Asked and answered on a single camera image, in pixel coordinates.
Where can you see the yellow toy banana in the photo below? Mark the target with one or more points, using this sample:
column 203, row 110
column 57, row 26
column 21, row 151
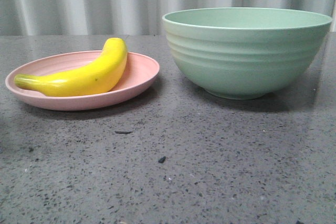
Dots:
column 97, row 77

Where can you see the pink plastic plate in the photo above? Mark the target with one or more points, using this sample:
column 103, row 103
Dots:
column 140, row 73

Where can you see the green ribbed plastic bowl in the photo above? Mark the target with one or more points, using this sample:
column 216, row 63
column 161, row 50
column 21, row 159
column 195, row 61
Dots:
column 241, row 52

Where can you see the flat black debris sliver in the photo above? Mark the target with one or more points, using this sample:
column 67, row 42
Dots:
column 123, row 132

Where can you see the black debris chip centre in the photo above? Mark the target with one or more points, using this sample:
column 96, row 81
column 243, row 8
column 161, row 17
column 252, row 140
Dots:
column 162, row 160

